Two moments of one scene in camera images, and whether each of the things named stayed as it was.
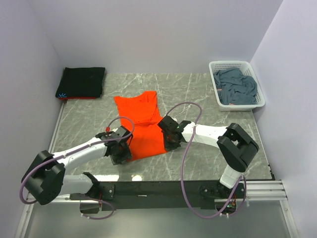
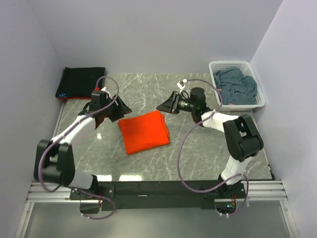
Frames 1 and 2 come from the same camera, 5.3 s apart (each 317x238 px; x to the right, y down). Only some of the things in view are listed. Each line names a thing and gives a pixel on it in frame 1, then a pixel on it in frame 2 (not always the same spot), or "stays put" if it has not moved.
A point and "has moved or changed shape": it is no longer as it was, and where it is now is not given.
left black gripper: [117, 159] -> [121, 110]
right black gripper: [168, 147] -> [171, 105]
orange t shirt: [148, 138] has moved or changed shape
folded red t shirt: [77, 98] stays put
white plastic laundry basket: [236, 86] stays put
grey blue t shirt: [235, 88] stays put
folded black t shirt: [81, 82] stays put
